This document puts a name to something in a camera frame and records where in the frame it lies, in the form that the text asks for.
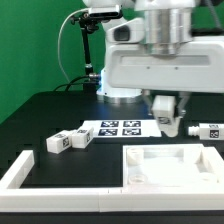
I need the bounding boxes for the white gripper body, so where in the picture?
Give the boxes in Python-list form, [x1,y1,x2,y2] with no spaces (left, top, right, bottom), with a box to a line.
[105,38,224,93]

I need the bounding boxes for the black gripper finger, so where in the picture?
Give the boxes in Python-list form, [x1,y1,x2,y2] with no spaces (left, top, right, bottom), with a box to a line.
[177,92,191,118]
[142,89,153,115]

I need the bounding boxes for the white square table top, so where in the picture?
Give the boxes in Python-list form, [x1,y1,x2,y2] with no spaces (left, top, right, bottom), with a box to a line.
[123,144,224,194]

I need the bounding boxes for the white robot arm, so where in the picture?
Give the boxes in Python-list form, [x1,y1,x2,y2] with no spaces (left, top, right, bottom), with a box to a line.
[83,0,224,117]

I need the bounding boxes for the white tag sheet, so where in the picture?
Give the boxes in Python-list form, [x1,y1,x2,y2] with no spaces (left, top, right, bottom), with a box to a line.
[83,119,161,138]

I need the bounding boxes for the white U-shaped fence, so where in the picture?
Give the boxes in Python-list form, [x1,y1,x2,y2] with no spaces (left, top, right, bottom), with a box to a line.
[0,150,224,212]

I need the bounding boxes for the black cables on table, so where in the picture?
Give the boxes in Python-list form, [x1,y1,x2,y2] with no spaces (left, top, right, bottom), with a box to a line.
[53,75,101,92]

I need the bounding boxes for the silver background camera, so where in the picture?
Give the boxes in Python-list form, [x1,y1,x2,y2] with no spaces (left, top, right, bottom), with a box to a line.
[88,5,122,20]

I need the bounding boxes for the black camera stand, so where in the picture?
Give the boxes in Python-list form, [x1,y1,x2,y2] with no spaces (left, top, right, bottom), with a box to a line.
[71,12,99,81]

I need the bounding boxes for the white camera cable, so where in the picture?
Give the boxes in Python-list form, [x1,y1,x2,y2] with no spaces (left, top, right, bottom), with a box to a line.
[57,8,89,84]

